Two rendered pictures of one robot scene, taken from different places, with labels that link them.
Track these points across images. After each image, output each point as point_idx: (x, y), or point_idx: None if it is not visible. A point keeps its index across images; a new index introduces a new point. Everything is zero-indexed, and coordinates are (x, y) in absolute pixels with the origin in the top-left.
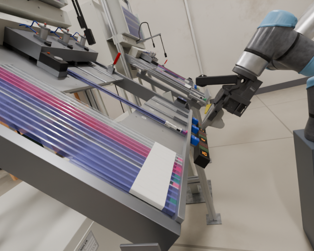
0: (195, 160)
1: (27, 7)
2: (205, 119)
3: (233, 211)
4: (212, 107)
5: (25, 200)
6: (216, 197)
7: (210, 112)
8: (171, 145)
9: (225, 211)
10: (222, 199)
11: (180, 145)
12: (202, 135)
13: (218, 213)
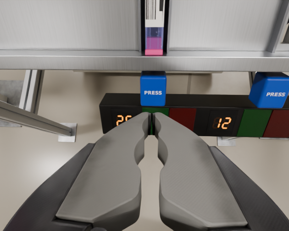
0: (105, 96)
1: None
2: (121, 132)
3: (238, 164)
4: (163, 200)
5: None
6: (269, 144)
7: (97, 170)
8: (13, 4)
9: (239, 153)
10: (263, 153)
11: (58, 40)
12: (263, 121)
13: (234, 143)
